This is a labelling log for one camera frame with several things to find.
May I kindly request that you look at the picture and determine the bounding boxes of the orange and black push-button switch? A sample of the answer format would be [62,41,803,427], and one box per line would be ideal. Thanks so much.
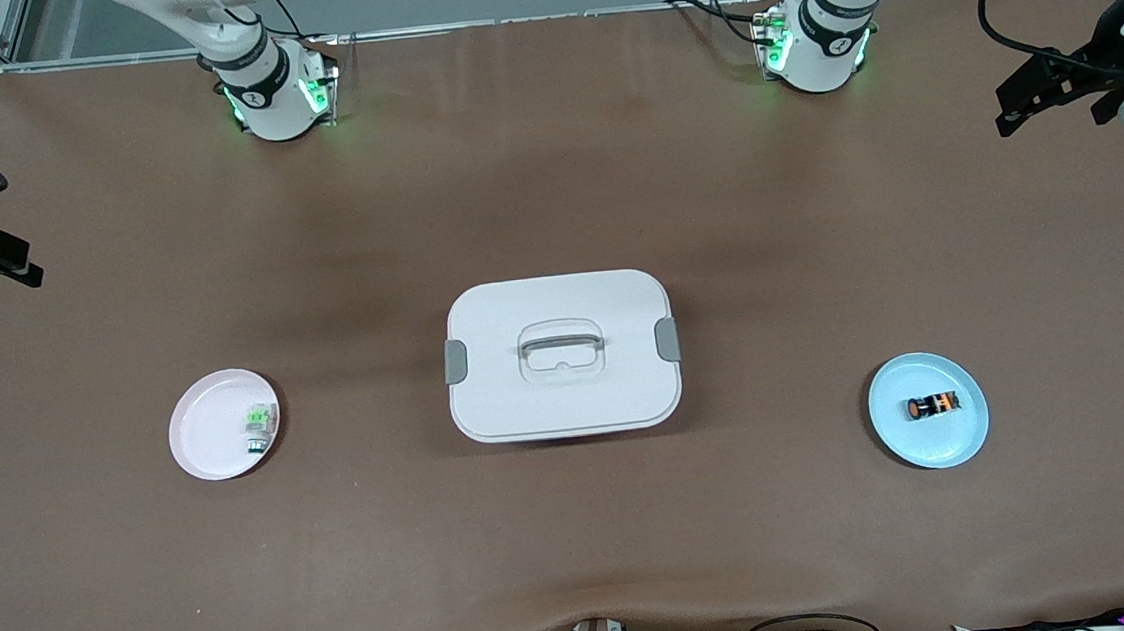
[905,389,963,423]

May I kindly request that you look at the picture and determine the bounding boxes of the pink round plate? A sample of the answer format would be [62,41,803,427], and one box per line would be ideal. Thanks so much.
[163,365,286,486]

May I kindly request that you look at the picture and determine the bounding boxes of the light blue round plate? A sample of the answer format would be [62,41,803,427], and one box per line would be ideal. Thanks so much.
[864,348,994,475]

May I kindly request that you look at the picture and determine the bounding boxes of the white lidded storage box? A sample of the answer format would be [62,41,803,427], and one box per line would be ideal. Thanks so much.
[437,265,688,449]

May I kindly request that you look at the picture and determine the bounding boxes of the black arm base cable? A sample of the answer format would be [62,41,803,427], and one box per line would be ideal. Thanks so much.
[664,0,784,53]

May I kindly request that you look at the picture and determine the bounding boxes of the long thin aluminium rail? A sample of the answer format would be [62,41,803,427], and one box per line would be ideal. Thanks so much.
[0,0,958,76]

